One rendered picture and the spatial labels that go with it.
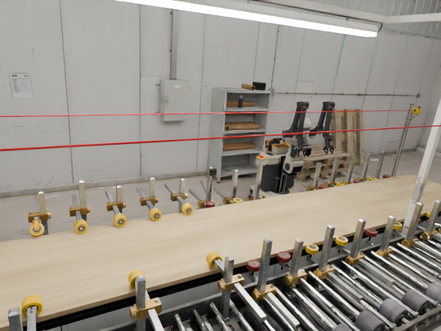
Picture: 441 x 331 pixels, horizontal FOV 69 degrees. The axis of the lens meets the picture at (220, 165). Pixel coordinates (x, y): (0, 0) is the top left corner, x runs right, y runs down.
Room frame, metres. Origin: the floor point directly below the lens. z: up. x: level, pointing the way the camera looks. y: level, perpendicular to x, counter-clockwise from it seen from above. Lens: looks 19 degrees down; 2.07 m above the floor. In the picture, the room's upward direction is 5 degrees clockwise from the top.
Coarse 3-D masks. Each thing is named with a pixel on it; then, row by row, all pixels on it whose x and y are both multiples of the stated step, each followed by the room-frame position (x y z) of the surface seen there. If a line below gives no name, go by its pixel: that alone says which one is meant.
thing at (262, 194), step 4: (252, 188) 4.39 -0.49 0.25; (260, 188) 4.33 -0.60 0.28; (288, 188) 4.42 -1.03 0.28; (292, 188) 4.43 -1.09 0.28; (252, 192) 4.40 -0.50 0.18; (260, 192) 4.23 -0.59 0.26; (264, 192) 4.20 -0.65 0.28; (268, 192) 4.21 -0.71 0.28; (272, 192) 4.22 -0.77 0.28; (276, 192) 4.26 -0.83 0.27; (280, 192) 4.27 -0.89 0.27; (284, 192) 4.28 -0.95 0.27; (288, 192) 4.26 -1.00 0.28; (292, 192) 4.28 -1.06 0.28; (296, 192) 4.29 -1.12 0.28; (248, 196) 4.44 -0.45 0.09; (252, 196) 4.37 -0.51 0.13; (260, 196) 4.20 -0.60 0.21; (264, 196) 4.11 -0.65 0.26; (268, 196) 4.08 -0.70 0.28; (272, 196) 4.08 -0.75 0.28
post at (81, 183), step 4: (80, 180) 2.05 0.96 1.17; (80, 184) 2.03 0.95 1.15; (84, 184) 2.05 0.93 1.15; (80, 188) 2.03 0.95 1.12; (84, 188) 2.04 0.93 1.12; (80, 192) 2.03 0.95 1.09; (84, 192) 2.04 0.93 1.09; (80, 196) 2.03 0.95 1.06; (84, 196) 2.04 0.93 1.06; (80, 200) 2.03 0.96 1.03; (84, 200) 2.04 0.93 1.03; (80, 204) 2.04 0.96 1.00; (84, 204) 2.04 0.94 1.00; (84, 216) 2.04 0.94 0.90
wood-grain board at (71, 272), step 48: (336, 192) 2.89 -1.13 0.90; (384, 192) 2.99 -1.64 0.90; (432, 192) 3.10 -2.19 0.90; (48, 240) 1.71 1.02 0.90; (96, 240) 1.76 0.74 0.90; (144, 240) 1.80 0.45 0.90; (192, 240) 1.84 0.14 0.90; (240, 240) 1.89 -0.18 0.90; (288, 240) 1.94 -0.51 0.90; (0, 288) 1.28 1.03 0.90; (48, 288) 1.30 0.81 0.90; (96, 288) 1.33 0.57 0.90
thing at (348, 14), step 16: (256, 0) 2.33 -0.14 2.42; (272, 0) 2.31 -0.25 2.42; (288, 0) 2.38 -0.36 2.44; (304, 0) 2.45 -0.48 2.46; (352, 16) 2.69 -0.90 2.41; (368, 16) 2.77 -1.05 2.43; (384, 16) 2.86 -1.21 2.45; (400, 16) 2.77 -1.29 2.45; (416, 16) 2.66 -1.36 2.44; (432, 16) 2.55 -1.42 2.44; (432, 128) 2.36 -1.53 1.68; (432, 144) 2.33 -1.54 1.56; (416, 192) 2.35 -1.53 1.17
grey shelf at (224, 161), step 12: (216, 96) 5.35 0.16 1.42; (228, 96) 5.63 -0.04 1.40; (252, 96) 5.87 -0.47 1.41; (264, 96) 5.69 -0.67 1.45; (216, 108) 5.32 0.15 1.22; (228, 108) 5.22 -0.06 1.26; (240, 108) 5.32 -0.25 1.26; (252, 108) 5.43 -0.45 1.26; (264, 108) 5.54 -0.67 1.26; (216, 120) 5.30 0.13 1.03; (228, 120) 5.65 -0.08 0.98; (240, 120) 5.77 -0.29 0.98; (252, 120) 5.90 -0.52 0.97; (264, 120) 5.62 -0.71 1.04; (216, 132) 5.27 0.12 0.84; (228, 132) 5.16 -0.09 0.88; (240, 132) 5.27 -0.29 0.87; (252, 132) 5.91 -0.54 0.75; (264, 132) 5.58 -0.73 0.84; (216, 144) 5.24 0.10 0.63; (264, 144) 5.53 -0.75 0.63; (216, 156) 5.21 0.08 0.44; (228, 156) 5.68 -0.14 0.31; (240, 156) 5.81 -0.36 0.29; (252, 156) 5.83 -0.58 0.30; (216, 168) 5.19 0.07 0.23; (228, 168) 5.52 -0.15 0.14; (240, 168) 5.57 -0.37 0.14; (252, 168) 5.63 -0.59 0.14
